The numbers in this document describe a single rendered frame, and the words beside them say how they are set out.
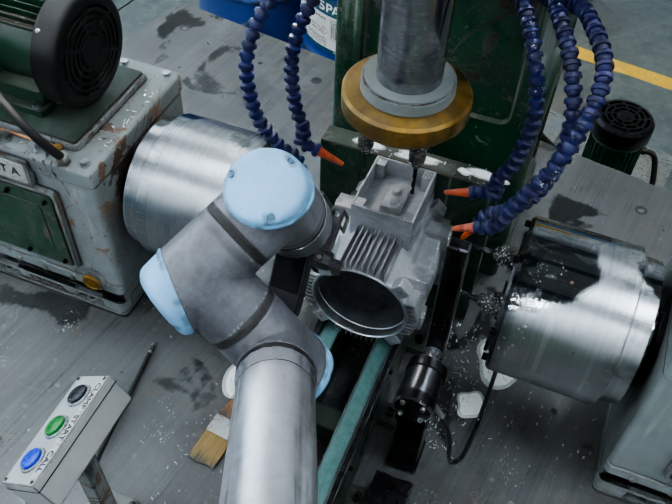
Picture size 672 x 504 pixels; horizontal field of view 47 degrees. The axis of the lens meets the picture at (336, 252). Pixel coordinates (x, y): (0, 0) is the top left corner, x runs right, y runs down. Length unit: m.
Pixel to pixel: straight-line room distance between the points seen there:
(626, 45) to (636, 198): 2.07
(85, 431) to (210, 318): 0.30
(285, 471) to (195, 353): 0.78
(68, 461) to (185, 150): 0.50
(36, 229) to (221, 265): 0.64
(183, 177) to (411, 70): 0.41
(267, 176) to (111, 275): 0.65
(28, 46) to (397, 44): 0.56
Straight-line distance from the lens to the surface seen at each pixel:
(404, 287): 1.15
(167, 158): 1.25
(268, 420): 0.73
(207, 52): 2.08
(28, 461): 1.06
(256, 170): 0.82
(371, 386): 1.24
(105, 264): 1.40
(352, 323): 1.28
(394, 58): 1.01
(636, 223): 1.76
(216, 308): 0.84
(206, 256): 0.82
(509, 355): 1.15
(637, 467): 1.30
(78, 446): 1.07
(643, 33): 3.95
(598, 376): 1.15
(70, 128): 1.30
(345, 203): 1.27
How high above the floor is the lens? 1.98
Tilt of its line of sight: 49 degrees down
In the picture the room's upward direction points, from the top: 3 degrees clockwise
